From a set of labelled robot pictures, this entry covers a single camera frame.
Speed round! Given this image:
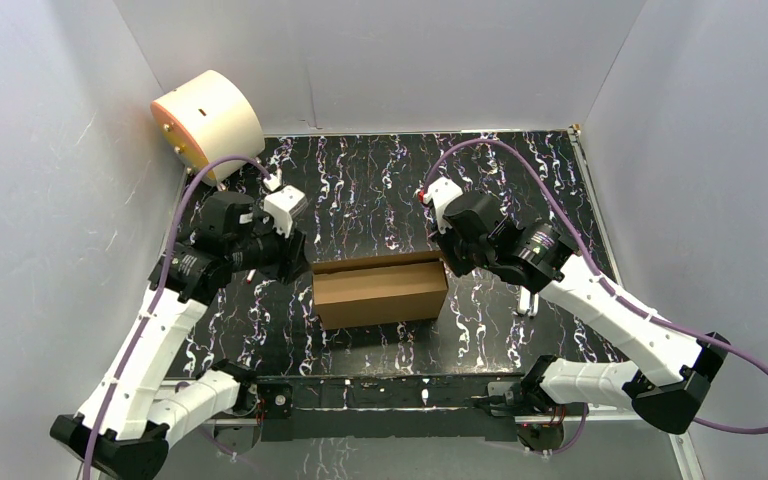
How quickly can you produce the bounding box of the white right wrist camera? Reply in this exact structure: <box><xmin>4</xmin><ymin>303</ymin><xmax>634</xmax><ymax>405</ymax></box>
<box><xmin>419</xmin><ymin>177</ymin><xmax>463</xmax><ymax>234</ymax></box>

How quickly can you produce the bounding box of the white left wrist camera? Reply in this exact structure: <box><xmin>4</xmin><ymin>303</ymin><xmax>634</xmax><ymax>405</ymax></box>
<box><xmin>263</xmin><ymin>169</ymin><xmax>308</xmax><ymax>238</ymax></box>

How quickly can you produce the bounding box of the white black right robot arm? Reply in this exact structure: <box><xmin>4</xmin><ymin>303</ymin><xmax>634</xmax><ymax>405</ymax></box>
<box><xmin>421</xmin><ymin>184</ymin><xmax>727</xmax><ymax>434</ymax></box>

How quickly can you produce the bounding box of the cream cylindrical drum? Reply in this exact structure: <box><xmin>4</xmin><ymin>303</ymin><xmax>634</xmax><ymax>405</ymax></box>
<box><xmin>150</xmin><ymin>70</ymin><xmax>265</xmax><ymax>186</ymax></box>

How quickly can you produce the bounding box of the aluminium table edge rail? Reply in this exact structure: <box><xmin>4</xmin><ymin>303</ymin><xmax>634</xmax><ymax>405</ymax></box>
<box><xmin>567</xmin><ymin>123</ymin><xmax>625</xmax><ymax>286</ymax></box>

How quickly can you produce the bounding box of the aluminium front frame rail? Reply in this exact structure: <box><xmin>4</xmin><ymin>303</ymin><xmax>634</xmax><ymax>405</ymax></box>
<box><xmin>91</xmin><ymin>374</ymin><xmax>689</xmax><ymax>427</ymax></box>

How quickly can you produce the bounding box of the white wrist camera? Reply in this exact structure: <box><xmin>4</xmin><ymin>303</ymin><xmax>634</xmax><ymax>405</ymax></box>
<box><xmin>263</xmin><ymin>169</ymin><xmax>308</xmax><ymax>238</ymax></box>
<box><xmin>419</xmin><ymin>177</ymin><xmax>463</xmax><ymax>234</ymax></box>

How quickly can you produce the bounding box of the brown cardboard box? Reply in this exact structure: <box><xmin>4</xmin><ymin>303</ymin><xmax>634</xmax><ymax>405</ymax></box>
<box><xmin>312</xmin><ymin>251</ymin><xmax>449</xmax><ymax>331</ymax></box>

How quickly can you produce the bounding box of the white plastic block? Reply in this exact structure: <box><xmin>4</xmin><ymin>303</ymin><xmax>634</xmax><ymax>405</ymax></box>
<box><xmin>516</xmin><ymin>287</ymin><xmax>539</xmax><ymax>318</ymax></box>

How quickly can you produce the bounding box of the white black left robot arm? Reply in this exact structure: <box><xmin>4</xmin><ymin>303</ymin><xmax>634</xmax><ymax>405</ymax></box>
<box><xmin>49</xmin><ymin>186</ymin><xmax>310</xmax><ymax>479</ymax></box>

